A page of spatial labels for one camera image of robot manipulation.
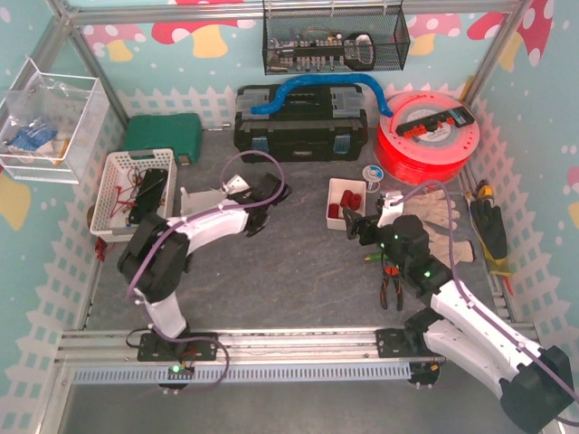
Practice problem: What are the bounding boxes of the white perforated basket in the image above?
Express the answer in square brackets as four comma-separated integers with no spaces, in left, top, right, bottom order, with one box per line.
[90,148,177,242]

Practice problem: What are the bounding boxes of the orange black pliers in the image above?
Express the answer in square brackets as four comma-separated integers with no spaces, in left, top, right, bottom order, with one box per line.
[378,265,404,311]

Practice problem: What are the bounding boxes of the green plastic case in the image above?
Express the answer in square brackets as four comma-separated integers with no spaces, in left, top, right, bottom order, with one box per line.
[121,112,203,164]

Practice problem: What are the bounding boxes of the black toolbox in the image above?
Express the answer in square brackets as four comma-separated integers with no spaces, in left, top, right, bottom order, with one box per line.
[233,84,368,163]

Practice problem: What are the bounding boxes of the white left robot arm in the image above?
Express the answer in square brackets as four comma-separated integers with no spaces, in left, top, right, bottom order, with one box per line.
[118,174,292,343]

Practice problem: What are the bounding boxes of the black power strip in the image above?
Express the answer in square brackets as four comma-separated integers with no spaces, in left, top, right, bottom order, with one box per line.
[395,106,475,139]

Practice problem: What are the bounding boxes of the grey slotted cable duct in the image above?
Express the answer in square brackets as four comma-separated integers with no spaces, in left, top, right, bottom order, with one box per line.
[72,362,412,385]

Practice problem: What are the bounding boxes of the black yellow rubber glove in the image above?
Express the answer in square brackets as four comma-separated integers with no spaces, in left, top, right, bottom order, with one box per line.
[470,199,512,277]

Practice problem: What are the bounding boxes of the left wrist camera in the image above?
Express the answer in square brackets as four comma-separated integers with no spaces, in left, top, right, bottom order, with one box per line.
[222,175,251,195]

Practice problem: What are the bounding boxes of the white spring box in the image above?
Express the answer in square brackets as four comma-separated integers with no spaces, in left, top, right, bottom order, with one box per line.
[326,178,366,231]

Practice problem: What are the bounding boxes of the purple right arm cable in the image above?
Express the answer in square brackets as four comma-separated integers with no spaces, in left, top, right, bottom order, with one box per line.
[391,179,579,424]

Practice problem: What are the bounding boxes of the white work glove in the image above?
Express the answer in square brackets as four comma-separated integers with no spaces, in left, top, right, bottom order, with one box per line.
[403,190,460,229]
[424,224,476,267]

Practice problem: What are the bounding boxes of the black device in basket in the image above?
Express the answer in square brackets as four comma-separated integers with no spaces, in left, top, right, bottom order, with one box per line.
[128,168,168,225]

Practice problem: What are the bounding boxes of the blue corrugated hose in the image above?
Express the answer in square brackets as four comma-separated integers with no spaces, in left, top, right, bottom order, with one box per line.
[252,73,394,118]

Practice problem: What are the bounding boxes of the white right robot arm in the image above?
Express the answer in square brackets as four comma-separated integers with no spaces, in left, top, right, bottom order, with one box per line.
[345,210,575,433]

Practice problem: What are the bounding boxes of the upper white work glove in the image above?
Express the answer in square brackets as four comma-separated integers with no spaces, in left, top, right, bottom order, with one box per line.
[403,190,460,229]

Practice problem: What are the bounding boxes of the green hand tool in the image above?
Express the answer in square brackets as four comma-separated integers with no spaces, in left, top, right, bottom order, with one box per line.
[364,252,386,264]

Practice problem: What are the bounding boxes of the red filament spool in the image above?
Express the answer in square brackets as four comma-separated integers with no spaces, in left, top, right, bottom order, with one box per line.
[374,90,480,185]

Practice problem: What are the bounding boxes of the large red spring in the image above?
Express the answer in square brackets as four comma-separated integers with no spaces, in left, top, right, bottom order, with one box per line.
[349,194,362,211]

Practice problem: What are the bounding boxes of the solder wire spool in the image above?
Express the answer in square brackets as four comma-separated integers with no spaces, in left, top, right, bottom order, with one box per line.
[362,165,384,193]

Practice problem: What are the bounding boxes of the blue white glove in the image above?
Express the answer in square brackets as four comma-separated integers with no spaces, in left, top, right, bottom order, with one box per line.
[9,118,58,155]

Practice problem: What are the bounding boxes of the red spring left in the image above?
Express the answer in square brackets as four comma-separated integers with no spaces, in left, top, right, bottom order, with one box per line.
[327,203,340,219]

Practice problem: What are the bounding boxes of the yellow black tool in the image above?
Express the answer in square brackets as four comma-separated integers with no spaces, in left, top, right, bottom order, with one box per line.
[465,179,494,203]

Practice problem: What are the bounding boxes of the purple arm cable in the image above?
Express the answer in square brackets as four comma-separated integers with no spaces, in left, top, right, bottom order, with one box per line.
[391,179,579,424]
[126,150,286,340]

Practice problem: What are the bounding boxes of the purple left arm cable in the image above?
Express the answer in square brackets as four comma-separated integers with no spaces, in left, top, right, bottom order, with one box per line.
[126,150,286,340]

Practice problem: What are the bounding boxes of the lower white work glove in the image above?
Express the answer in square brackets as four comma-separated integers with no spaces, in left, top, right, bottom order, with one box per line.
[424,224,476,267]

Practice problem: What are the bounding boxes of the clear acrylic box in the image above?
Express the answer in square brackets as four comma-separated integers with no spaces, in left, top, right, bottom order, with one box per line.
[1,59,109,184]

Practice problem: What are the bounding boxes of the white peg fixture base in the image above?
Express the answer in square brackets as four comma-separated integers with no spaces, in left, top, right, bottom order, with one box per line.
[180,186,226,216]

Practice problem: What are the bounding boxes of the red spring middle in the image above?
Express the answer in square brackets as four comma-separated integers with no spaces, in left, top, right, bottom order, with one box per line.
[340,190,353,208]

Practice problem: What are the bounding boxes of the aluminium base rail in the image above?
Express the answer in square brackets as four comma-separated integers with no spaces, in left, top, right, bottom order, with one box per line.
[55,328,437,363]

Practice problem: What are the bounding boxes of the black wire mesh basket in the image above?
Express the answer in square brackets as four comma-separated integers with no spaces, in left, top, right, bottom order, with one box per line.
[261,5,411,75]

